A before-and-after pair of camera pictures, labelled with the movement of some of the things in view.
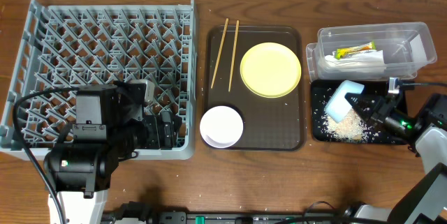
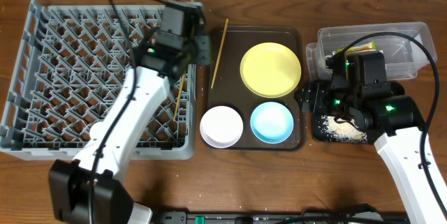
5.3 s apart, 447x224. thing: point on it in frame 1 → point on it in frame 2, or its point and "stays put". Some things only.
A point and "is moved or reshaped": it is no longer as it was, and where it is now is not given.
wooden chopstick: x=237 y=31 → x=179 y=94
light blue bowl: x=337 y=107 is moved or reshaped
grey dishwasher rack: x=72 y=45 stays put
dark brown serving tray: x=269 y=124 stays put
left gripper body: x=150 y=137 → x=188 y=54
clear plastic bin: x=369 y=51 stays put
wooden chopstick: x=220 y=53 stays put
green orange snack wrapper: x=341 y=52 stays put
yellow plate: x=270 y=70 stays put
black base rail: x=140 y=213 stays put
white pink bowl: x=221 y=126 stays put
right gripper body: x=395 y=120 → x=325 y=101
